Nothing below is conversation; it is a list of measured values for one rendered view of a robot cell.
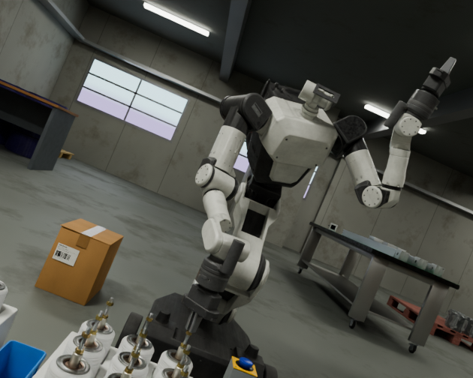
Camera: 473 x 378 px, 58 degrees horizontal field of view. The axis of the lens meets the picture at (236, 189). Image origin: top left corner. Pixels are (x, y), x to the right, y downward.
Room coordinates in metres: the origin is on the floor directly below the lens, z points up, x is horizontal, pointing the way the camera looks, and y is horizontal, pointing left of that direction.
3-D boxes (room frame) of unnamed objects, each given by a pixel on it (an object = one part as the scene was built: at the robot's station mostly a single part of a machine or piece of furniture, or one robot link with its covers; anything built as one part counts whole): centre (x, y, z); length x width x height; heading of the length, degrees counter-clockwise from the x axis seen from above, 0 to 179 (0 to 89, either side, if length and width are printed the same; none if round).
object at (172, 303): (1.78, -0.09, 0.19); 0.64 x 0.52 x 0.33; 5
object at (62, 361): (0.94, 0.18, 0.25); 0.08 x 0.08 x 0.01
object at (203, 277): (1.20, -0.04, 0.46); 0.13 x 0.10 x 0.12; 55
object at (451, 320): (6.22, -3.42, 0.19); 1.32 x 0.92 x 0.38; 6
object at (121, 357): (1.07, 0.07, 0.25); 0.08 x 0.08 x 0.01
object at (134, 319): (1.52, 0.15, 0.10); 0.20 x 0.05 x 0.20; 5
